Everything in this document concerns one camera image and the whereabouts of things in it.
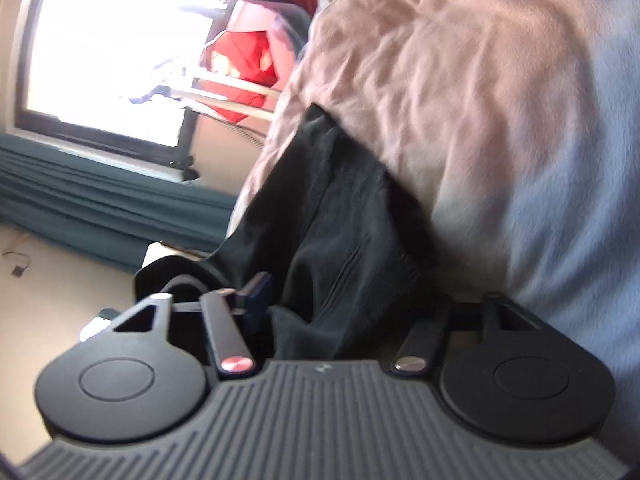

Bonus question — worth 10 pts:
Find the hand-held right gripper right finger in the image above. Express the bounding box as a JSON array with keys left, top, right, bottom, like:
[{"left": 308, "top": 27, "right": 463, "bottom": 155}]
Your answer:
[{"left": 393, "top": 292, "right": 547, "bottom": 375}]

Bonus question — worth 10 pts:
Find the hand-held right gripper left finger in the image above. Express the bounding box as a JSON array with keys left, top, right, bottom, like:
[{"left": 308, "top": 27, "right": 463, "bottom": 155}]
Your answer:
[{"left": 112, "top": 272, "right": 274, "bottom": 380}]

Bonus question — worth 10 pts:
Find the black garment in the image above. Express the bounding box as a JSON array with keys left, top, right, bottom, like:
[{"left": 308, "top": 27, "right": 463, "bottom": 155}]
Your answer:
[{"left": 134, "top": 102, "right": 455, "bottom": 362}]

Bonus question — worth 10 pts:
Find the teal curtain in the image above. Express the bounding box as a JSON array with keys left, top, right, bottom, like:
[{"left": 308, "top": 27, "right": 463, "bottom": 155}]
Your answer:
[{"left": 0, "top": 132, "right": 237, "bottom": 275}]

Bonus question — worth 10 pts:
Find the white drying rack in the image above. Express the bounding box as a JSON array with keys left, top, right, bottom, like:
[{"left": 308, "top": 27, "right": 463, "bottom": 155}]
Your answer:
[{"left": 169, "top": 67, "right": 282, "bottom": 122}]

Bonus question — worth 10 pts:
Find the pale pink bed sheet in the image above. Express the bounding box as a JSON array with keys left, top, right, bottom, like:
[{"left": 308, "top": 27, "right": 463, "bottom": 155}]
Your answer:
[{"left": 225, "top": 0, "right": 640, "bottom": 413}]

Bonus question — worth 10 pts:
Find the window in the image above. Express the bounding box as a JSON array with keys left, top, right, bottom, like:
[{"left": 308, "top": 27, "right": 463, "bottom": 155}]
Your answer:
[{"left": 14, "top": 0, "right": 237, "bottom": 163}]

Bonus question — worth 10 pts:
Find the small black cable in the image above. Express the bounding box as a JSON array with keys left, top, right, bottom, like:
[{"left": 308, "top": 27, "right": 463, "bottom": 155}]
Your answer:
[{"left": 2, "top": 250, "right": 32, "bottom": 279}]

